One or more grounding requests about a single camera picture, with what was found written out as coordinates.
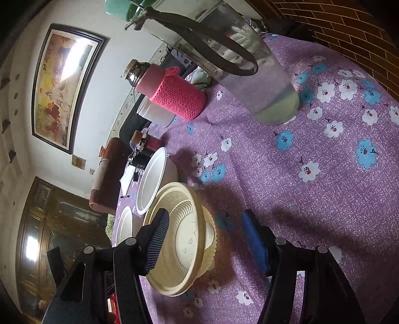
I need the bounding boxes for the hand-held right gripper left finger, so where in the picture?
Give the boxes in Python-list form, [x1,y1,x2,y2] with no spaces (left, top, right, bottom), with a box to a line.
[42,208,170,324]

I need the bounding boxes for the clear water bottle teal lid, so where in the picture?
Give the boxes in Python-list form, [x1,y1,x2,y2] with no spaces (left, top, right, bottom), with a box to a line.
[104,0,300,126]

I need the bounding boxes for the wooden glass-panel doors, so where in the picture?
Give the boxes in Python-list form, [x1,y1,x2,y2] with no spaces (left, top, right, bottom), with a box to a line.
[15,176,113,315]

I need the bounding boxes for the white plastic jar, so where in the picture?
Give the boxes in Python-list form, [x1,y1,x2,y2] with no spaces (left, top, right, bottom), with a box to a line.
[136,97,178,128]

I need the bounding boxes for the white paper booklet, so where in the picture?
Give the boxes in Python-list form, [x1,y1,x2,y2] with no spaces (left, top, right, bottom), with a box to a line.
[120,170,141,195]

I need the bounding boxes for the black tin jar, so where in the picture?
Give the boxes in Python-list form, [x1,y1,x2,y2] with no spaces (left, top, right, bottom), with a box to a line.
[128,150,150,169]

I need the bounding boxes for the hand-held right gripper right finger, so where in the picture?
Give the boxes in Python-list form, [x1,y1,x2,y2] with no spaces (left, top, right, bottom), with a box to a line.
[242,209,367,324]

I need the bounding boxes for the framed horse painting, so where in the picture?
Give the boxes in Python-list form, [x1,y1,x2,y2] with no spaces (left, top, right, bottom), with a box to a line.
[31,23,108,155]

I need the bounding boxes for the small white bowl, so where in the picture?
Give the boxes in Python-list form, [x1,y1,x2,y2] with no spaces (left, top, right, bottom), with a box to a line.
[115,206,134,246]

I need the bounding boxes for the bottle with pink knitted sleeve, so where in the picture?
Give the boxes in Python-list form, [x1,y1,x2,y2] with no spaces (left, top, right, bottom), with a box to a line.
[121,59,207,121]

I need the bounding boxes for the large white bowl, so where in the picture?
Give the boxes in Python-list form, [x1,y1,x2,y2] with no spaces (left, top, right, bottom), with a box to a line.
[135,147,180,215]

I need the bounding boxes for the dark bottle with cork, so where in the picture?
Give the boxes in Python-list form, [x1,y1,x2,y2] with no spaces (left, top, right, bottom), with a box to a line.
[131,128,161,153]

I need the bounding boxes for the black leather sofa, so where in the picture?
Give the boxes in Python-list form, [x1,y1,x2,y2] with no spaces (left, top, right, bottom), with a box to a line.
[120,47,200,147]

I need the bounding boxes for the cream plastic bowl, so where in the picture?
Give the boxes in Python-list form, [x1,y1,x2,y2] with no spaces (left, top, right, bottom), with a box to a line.
[142,182,218,296]

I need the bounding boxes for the brown armchair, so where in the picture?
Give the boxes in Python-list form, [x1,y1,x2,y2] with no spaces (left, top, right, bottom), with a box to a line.
[89,137,134,215]

